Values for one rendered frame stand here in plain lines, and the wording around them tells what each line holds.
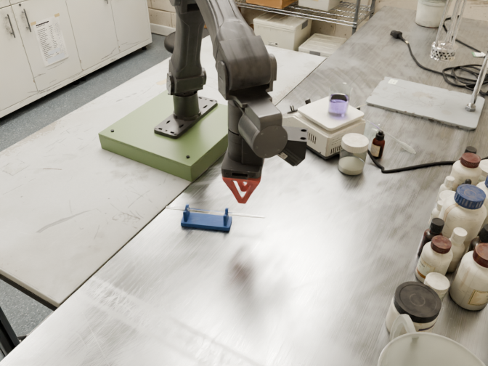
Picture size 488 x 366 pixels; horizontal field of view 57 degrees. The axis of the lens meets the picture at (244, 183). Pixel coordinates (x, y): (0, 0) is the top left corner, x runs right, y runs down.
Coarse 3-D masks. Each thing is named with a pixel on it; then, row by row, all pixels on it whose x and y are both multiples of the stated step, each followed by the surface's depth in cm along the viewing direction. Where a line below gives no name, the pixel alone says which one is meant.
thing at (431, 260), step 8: (432, 240) 74; (440, 240) 74; (448, 240) 74; (424, 248) 75; (432, 248) 74; (440, 248) 73; (448, 248) 73; (424, 256) 75; (432, 256) 74; (440, 256) 73; (448, 256) 74; (424, 264) 76; (432, 264) 74; (440, 264) 74; (448, 264) 74; (416, 272) 78; (424, 272) 76; (440, 272) 75; (424, 280) 77
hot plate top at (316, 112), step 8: (312, 104) 111; (320, 104) 111; (304, 112) 108; (312, 112) 108; (320, 112) 108; (352, 112) 108; (360, 112) 108; (312, 120) 106; (320, 120) 105; (328, 120) 105; (336, 120) 105; (344, 120) 105; (352, 120) 105; (328, 128) 102; (336, 128) 103
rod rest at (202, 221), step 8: (184, 216) 88; (192, 216) 90; (200, 216) 90; (208, 216) 90; (216, 216) 90; (224, 216) 86; (184, 224) 88; (192, 224) 88; (200, 224) 88; (208, 224) 88; (216, 224) 88; (224, 224) 87
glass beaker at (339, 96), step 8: (336, 88) 105; (344, 88) 105; (352, 88) 102; (328, 96) 104; (336, 96) 101; (344, 96) 101; (328, 104) 104; (336, 104) 102; (344, 104) 102; (328, 112) 105; (336, 112) 104; (344, 112) 104
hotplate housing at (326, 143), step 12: (288, 120) 112; (300, 120) 109; (360, 120) 108; (312, 132) 106; (324, 132) 104; (336, 132) 104; (348, 132) 106; (360, 132) 109; (312, 144) 108; (324, 144) 104; (336, 144) 105; (324, 156) 107
